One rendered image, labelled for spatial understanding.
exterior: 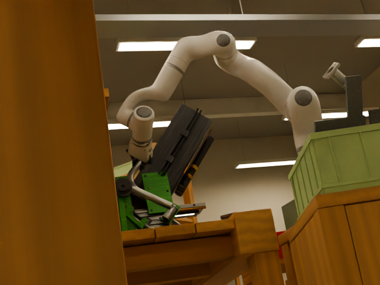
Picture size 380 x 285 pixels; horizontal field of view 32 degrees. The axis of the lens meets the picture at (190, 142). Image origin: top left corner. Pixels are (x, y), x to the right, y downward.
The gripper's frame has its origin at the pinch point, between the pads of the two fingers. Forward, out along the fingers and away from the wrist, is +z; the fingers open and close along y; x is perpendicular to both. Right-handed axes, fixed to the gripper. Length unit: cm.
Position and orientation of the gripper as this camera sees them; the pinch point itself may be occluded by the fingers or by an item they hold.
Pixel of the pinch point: (138, 164)
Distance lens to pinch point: 283.2
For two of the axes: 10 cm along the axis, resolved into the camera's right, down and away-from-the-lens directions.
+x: -4.9, 5.9, -6.4
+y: -8.6, -4.4, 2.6
